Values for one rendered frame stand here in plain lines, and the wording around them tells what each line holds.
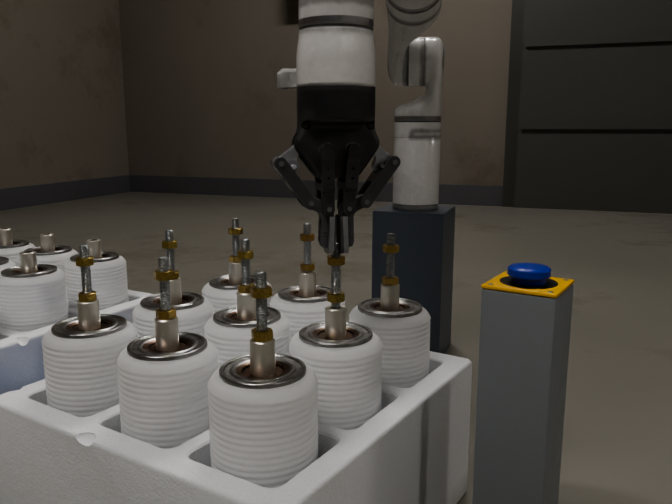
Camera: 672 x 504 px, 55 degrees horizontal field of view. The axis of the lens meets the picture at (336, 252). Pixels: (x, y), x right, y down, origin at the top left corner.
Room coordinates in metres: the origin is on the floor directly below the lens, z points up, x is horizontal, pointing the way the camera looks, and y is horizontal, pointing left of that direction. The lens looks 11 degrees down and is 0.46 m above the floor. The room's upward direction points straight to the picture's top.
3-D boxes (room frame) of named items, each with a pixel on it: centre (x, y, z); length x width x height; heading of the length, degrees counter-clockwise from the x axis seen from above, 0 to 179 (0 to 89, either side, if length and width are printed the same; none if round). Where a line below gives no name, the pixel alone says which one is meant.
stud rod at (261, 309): (0.53, 0.06, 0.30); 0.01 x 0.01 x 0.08
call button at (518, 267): (0.60, -0.19, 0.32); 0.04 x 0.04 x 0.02
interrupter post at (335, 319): (0.63, 0.00, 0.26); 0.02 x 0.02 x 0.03
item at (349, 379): (0.63, 0.00, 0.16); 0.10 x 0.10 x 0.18
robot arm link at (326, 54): (0.65, 0.00, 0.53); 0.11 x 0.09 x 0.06; 15
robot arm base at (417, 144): (1.29, -0.16, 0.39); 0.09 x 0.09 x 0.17; 70
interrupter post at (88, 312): (0.66, 0.26, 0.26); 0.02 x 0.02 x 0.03
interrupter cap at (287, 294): (0.79, 0.04, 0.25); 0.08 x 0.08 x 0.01
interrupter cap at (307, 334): (0.63, 0.00, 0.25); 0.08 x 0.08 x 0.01
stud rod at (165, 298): (0.59, 0.16, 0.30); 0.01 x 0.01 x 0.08
